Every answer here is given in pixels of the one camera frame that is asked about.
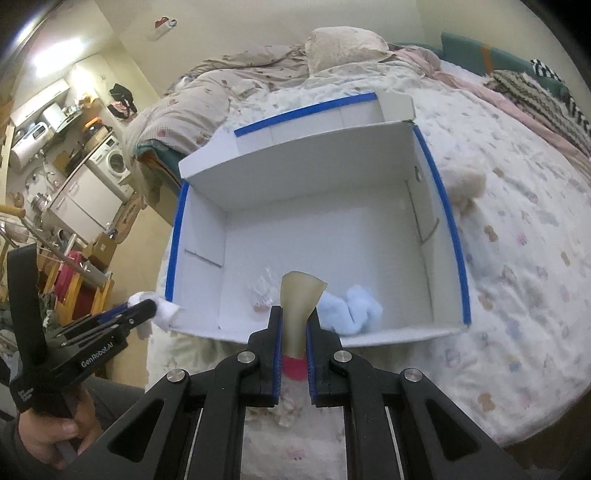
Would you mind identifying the white box with blue tape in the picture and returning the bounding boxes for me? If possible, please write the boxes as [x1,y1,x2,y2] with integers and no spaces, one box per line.
[165,92,472,349]

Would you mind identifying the white water heater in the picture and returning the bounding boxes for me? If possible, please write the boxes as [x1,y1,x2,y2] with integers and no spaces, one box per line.
[9,121,57,175]

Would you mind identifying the clear plastic bag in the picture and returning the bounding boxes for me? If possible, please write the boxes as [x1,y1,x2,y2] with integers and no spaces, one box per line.
[248,273,279,315]

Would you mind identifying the red cloth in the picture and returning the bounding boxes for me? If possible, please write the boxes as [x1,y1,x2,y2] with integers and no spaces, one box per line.
[54,250,101,320]

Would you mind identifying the white washing machine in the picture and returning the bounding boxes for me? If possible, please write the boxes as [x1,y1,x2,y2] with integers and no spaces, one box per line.
[87,134,133,189]

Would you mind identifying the white sock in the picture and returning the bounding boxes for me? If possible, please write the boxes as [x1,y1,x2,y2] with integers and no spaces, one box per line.
[127,291,182,339]

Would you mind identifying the person's dark pants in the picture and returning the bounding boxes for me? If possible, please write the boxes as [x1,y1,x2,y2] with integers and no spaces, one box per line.
[83,376,149,437]

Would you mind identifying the person's left hand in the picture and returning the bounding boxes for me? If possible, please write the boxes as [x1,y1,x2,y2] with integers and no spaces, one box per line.
[18,385,106,468]

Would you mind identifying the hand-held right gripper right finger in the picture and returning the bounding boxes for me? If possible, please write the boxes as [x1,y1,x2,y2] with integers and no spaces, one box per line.
[305,310,532,480]

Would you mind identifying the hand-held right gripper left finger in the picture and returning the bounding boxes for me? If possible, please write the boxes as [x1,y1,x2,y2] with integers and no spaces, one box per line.
[65,305,284,480]

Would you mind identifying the cream lace pillow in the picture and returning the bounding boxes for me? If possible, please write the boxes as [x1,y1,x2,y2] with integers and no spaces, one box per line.
[304,28,394,75]

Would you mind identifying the beige printed quilt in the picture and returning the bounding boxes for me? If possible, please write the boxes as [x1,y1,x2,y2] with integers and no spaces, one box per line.
[124,44,324,160]

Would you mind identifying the striped knitted cloth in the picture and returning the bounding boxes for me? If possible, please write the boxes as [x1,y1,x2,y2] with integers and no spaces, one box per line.
[484,69,591,158]

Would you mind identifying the light blue sock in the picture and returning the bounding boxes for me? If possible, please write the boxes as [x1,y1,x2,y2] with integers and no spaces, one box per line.
[318,285,385,335]

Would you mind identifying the white microwave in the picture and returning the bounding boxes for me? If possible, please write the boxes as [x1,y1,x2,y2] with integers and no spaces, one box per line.
[41,102,71,134]

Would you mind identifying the beige plush toy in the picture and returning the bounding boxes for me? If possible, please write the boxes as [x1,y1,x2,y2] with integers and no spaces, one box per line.
[446,164,487,216]

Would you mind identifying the teal headboard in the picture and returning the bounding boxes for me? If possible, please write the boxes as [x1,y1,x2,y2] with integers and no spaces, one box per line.
[440,31,571,99]

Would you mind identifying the black hanging clothes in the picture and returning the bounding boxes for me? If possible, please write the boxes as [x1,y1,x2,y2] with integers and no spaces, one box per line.
[109,83,138,117]

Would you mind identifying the black white zigzag cloth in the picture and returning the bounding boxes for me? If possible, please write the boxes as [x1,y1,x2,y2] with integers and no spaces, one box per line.
[530,58,591,136]

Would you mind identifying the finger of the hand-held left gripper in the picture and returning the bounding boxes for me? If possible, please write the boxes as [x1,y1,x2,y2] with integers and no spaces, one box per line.
[59,318,139,348]
[65,298,158,334]

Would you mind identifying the white printed blanket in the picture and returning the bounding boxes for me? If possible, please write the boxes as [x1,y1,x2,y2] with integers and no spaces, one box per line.
[145,68,591,480]

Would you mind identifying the beige sock with pink toe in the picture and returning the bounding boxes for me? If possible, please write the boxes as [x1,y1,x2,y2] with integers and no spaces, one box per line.
[279,271,329,382]

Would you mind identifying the brown cardboard box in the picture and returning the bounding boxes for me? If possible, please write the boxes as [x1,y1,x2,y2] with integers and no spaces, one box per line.
[84,230,120,271]

